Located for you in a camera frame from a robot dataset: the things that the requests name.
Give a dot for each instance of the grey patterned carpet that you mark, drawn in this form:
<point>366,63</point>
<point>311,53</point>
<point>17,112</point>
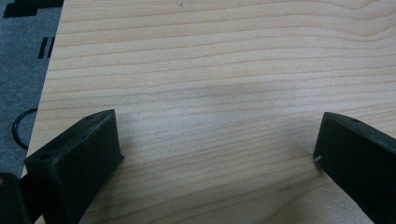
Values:
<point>21,77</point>

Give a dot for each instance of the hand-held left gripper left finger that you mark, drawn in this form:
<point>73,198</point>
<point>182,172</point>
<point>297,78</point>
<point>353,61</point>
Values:
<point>74,161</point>

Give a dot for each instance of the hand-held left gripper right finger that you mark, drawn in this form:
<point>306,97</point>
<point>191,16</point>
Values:
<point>358,158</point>

